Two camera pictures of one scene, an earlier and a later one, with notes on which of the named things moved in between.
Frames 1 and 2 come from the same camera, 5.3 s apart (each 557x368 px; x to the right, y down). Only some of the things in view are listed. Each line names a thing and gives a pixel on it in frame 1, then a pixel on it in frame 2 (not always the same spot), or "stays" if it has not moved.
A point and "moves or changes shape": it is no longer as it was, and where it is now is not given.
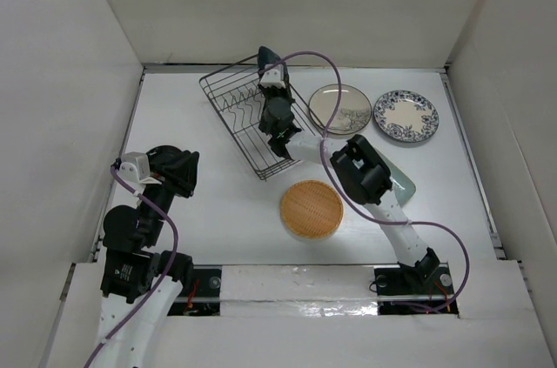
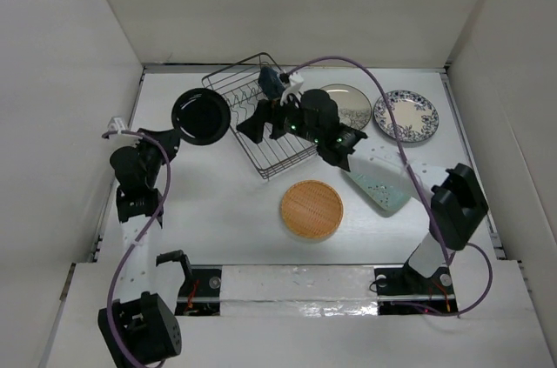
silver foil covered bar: x=291 y=291 stays
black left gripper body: x=163 y=192 -> x=152 y=153
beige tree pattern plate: x=354 y=112 stays
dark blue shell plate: x=266 y=56 moves or changes shape
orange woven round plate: x=312 y=210 stays
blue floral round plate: x=406 y=116 stays
